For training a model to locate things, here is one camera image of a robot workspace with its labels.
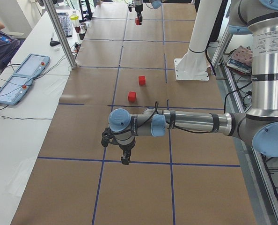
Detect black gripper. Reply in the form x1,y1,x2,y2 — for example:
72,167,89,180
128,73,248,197
119,140,136,165
134,0,143,25

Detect black computer mouse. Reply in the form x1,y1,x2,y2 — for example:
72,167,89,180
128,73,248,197
50,40,60,47

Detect lower teach pendant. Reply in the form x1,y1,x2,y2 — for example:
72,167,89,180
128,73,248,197
0,75,33,105

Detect upper teach pendant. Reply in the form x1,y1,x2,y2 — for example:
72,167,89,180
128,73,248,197
13,54,50,78

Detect white camera mast pillar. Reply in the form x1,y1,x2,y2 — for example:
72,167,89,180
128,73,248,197
174,0,225,81

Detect metal cup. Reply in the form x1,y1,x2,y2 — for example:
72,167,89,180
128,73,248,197
80,22,87,31

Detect yellow lidded bottle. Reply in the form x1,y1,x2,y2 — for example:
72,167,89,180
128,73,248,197
70,10,80,30

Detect aluminium frame post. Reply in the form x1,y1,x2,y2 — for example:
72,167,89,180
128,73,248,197
43,0,77,69

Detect black keyboard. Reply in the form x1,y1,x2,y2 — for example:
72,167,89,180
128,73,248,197
59,16,73,38

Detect seated person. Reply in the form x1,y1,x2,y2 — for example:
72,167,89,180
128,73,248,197
0,21,24,71

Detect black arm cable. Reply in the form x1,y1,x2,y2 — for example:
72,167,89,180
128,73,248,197
129,101,224,134

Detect teach pendant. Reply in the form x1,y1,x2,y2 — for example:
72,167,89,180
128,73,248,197
0,75,33,105
13,54,50,78

